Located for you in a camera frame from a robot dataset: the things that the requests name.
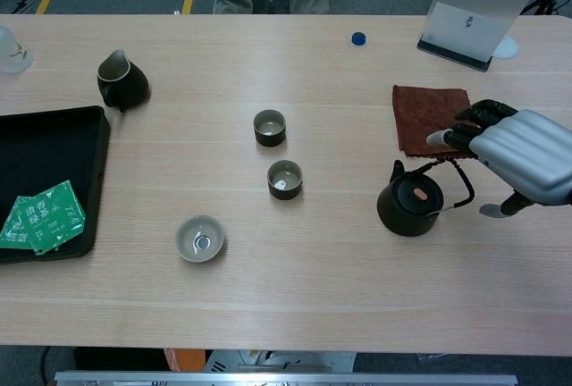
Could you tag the aluminium profile rail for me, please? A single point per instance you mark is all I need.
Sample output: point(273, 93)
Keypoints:
point(286, 379)

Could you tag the frosted glass cup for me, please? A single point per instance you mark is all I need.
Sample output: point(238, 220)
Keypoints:
point(11, 53)

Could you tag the small dark teacup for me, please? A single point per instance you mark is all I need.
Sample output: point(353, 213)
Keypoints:
point(269, 129)
point(285, 180)

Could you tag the green tea packet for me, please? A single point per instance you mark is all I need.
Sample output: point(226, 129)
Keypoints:
point(56, 218)
point(13, 229)

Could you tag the white electronics box under table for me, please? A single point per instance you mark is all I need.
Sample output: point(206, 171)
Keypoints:
point(277, 360)

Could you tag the blue bottle cap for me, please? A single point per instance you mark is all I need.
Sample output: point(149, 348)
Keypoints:
point(359, 38)

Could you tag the brown folded cloth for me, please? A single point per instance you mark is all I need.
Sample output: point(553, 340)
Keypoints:
point(424, 113)

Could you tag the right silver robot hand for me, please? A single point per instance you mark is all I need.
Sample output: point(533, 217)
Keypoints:
point(527, 153)

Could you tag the dark ceramic pouring pitcher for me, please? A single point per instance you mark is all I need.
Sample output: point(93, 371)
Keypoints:
point(129, 86)

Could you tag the wide grey tea bowl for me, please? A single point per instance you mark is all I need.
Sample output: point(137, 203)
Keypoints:
point(199, 239)

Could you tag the black rectangular tray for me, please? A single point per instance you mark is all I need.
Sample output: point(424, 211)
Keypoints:
point(44, 149)

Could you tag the orange object under table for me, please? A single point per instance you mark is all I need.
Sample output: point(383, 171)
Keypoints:
point(183, 359)

